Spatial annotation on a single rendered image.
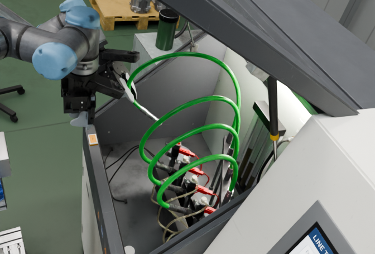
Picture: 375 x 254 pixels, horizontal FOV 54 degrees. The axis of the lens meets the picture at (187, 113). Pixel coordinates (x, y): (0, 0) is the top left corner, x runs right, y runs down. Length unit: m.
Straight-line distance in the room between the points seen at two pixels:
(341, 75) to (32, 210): 1.90
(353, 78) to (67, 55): 0.75
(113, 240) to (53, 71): 0.60
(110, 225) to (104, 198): 0.11
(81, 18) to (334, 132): 0.58
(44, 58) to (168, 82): 0.76
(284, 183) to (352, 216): 0.17
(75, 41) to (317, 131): 0.53
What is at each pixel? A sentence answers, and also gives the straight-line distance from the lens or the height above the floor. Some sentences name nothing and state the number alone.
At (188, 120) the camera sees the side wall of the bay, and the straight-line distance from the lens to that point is 1.63.
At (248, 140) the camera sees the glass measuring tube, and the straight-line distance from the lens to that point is 1.31.
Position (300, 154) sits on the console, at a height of 1.47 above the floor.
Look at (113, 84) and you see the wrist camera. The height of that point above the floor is 1.38.
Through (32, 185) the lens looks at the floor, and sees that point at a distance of 2.53.
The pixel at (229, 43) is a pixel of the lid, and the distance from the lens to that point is 0.54.
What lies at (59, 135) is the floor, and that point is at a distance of 2.82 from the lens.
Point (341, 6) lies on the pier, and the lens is 2.72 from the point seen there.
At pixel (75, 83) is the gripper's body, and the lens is 0.96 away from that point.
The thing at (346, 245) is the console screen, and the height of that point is 1.44.
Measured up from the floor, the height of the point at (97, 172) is 0.95.
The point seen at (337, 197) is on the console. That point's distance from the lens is 0.75.
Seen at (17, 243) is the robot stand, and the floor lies 0.23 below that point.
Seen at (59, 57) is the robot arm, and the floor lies 1.56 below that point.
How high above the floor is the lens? 1.98
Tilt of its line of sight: 39 degrees down
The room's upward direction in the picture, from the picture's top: 14 degrees clockwise
